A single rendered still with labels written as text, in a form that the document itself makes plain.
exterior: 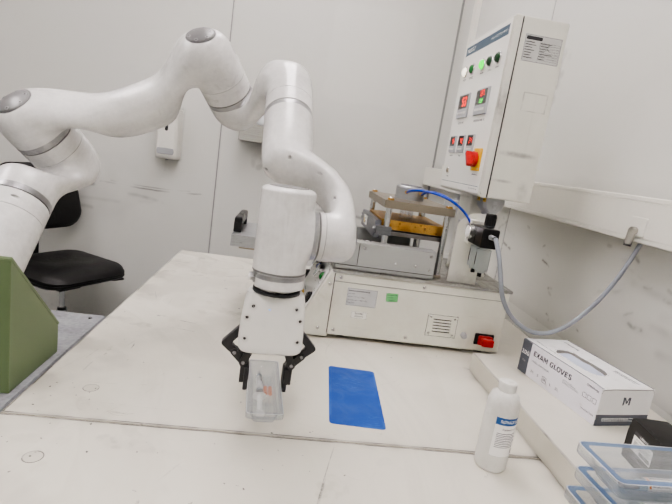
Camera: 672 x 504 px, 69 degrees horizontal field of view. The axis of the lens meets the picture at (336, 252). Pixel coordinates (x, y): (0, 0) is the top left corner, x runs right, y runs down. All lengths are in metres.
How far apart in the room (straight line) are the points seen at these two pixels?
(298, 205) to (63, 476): 0.47
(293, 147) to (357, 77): 2.00
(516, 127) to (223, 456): 0.95
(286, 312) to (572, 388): 0.58
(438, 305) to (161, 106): 0.78
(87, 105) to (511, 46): 0.93
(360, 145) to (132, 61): 1.27
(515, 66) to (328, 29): 1.69
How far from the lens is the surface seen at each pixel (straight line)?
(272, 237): 0.72
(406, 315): 1.24
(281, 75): 0.97
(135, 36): 2.92
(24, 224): 1.05
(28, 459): 0.80
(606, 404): 1.03
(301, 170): 0.82
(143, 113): 1.09
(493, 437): 0.84
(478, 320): 1.30
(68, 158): 1.18
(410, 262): 1.21
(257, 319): 0.76
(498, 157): 1.24
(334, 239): 0.73
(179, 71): 1.04
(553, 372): 1.09
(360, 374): 1.07
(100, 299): 3.08
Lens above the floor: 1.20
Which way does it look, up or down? 11 degrees down
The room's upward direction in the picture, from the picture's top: 9 degrees clockwise
